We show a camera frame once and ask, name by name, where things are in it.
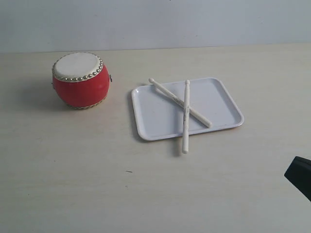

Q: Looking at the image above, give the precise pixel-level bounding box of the white square plastic tray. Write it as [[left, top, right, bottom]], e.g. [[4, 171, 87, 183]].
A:
[[131, 78, 244, 141]]

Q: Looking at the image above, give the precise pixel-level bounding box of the wooden drumstick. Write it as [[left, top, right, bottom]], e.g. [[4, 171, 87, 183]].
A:
[[182, 80, 190, 154], [149, 78, 212, 128]]

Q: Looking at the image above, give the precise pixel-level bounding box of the small red drum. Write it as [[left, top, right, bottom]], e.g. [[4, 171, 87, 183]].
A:
[[52, 52, 112, 109]]

